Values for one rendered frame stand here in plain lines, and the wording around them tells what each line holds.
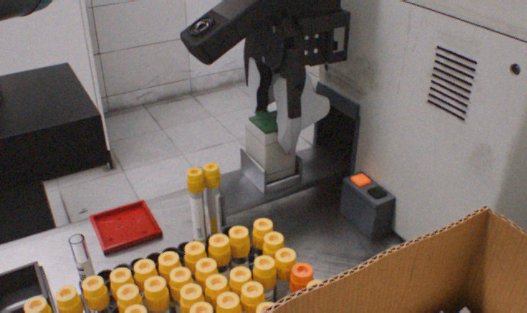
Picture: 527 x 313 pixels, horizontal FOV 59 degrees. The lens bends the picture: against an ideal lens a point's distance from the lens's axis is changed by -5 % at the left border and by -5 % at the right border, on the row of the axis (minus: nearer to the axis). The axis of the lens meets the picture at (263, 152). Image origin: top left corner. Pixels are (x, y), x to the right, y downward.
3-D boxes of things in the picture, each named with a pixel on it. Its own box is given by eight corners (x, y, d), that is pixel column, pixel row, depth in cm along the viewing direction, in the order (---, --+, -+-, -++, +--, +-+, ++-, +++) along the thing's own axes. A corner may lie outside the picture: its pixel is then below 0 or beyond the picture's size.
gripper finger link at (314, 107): (339, 150, 53) (334, 65, 49) (293, 164, 50) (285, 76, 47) (322, 142, 55) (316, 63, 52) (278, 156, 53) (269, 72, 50)
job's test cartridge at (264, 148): (274, 156, 59) (275, 109, 56) (295, 175, 56) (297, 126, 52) (245, 164, 58) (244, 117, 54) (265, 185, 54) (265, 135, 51)
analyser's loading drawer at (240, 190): (337, 151, 66) (340, 117, 63) (369, 175, 61) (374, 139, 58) (198, 195, 57) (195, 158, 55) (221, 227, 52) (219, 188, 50)
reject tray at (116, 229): (144, 204, 59) (143, 199, 59) (162, 236, 54) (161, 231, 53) (90, 220, 56) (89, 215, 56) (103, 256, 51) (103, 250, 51)
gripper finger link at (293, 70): (310, 119, 48) (302, 30, 45) (297, 122, 47) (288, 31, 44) (285, 110, 52) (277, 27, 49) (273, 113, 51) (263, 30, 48)
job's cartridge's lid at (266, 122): (275, 110, 56) (275, 106, 56) (297, 127, 52) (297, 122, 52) (244, 117, 54) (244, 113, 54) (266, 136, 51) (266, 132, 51)
